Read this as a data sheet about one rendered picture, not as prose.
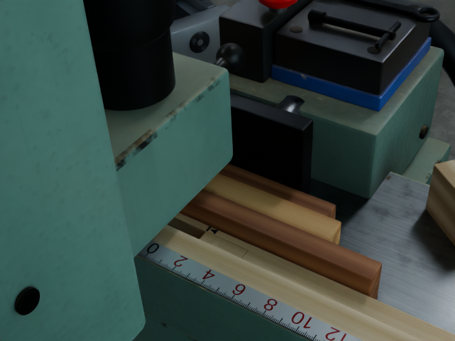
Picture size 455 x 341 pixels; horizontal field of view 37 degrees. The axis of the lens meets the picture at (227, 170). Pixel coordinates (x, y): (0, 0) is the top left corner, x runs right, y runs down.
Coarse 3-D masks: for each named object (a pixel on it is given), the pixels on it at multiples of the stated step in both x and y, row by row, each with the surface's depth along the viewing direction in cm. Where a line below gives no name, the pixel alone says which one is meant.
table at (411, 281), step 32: (416, 160) 59; (320, 192) 52; (384, 192) 51; (416, 192) 51; (352, 224) 49; (384, 224) 49; (416, 224) 49; (384, 256) 46; (416, 256) 46; (448, 256) 46; (384, 288) 44; (416, 288) 44; (448, 288) 44; (448, 320) 42
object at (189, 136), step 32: (192, 64) 41; (192, 96) 38; (224, 96) 41; (128, 128) 36; (160, 128) 36; (192, 128) 39; (224, 128) 42; (128, 160) 35; (160, 160) 37; (192, 160) 40; (224, 160) 44; (128, 192) 36; (160, 192) 38; (192, 192) 41; (128, 224) 37; (160, 224) 39
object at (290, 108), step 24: (240, 96) 45; (288, 96) 51; (240, 120) 44; (264, 120) 43; (288, 120) 43; (312, 120) 43; (240, 144) 46; (264, 144) 44; (288, 144) 43; (264, 168) 46; (288, 168) 44
